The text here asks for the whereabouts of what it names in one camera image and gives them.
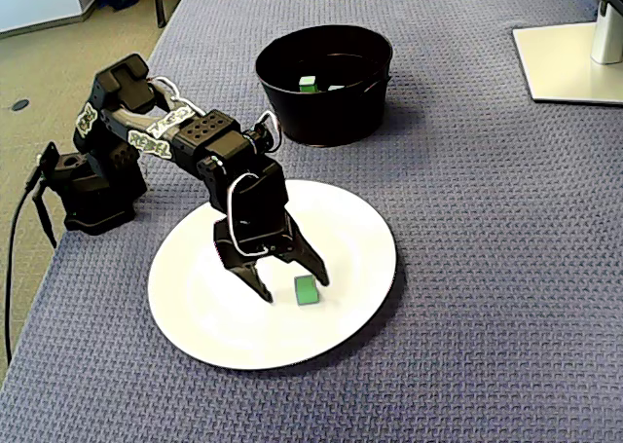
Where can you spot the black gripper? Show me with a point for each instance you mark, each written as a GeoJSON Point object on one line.
{"type": "Point", "coordinates": [273, 244]}

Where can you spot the white round plate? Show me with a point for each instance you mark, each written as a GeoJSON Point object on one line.
{"type": "Point", "coordinates": [350, 248]}

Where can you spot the black round metal container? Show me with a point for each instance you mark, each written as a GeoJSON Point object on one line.
{"type": "Point", "coordinates": [331, 117]}

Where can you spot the blue woven table mat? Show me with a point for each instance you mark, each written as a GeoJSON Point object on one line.
{"type": "Point", "coordinates": [487, 268]}

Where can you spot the black round floor outlet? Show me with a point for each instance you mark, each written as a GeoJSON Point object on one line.
{"type": "Point", "coordinates": [20, 105]}

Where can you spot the silver monitor stand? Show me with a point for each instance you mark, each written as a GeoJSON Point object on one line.
{"type": "Point", "coordinates": [560, 63]}

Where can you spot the dark furniture frame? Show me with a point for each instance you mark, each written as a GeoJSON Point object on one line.
{"type": "Point", "coordinates": [160, 5]}

